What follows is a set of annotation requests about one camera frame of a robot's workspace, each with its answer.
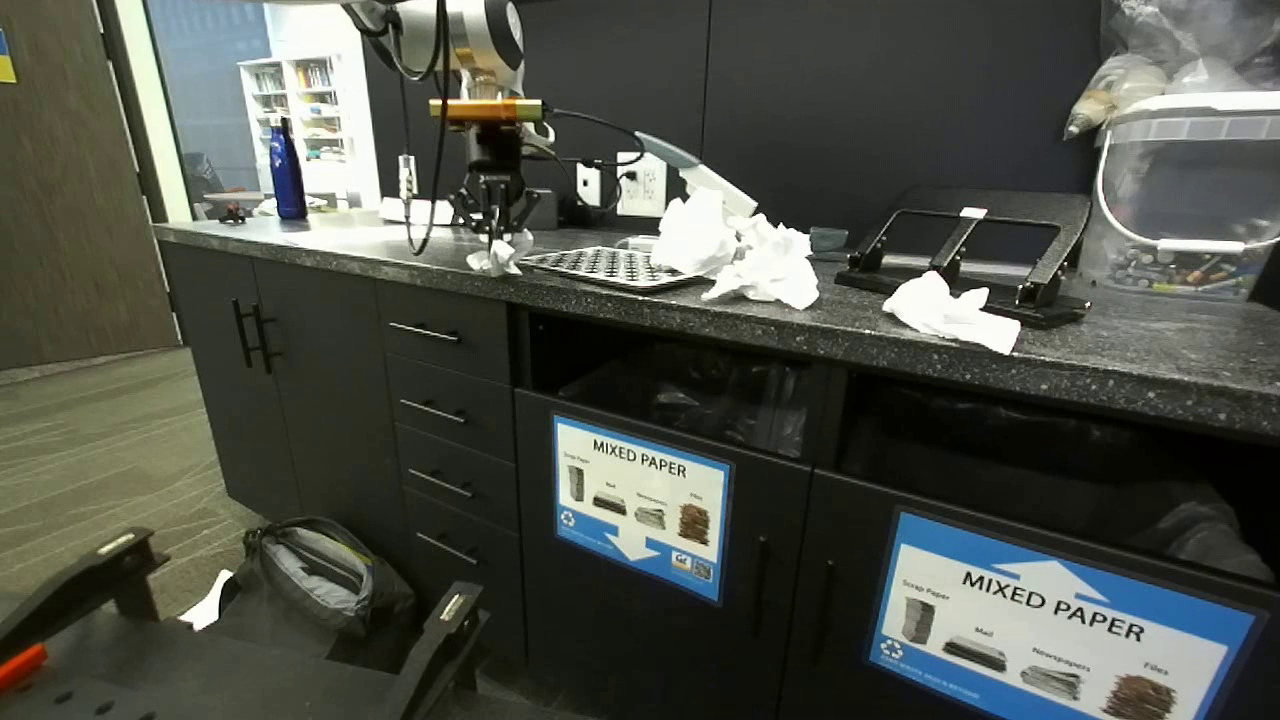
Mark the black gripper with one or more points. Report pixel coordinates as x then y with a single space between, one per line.
494 198

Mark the white paper pile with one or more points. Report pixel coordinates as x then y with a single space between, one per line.
718 234

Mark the white paper piece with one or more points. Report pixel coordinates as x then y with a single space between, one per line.
494 259

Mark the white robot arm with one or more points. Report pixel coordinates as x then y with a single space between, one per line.
474 49

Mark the dark counter cabinet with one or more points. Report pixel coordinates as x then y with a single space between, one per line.
414 396

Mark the blue water bottle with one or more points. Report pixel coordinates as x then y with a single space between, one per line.
284 172

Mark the left mixed paper sign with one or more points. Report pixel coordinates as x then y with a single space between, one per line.
642 503

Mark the mixed paper sign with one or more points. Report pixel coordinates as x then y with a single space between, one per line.
1038 639
642 503

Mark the black grey backpack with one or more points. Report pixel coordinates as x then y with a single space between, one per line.
340 584

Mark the crumpled paper near stand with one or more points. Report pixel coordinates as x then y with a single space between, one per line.
935 310

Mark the white paper on floor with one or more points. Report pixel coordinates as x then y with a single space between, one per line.
205 608

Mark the right mixed paper sign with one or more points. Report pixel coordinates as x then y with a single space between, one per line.
1038 639

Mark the clear plastic container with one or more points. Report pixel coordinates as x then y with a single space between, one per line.
1184 198

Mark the small white wall plate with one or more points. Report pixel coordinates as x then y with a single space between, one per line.
590 184

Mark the white wall outlet plate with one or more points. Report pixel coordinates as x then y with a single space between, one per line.
642 184

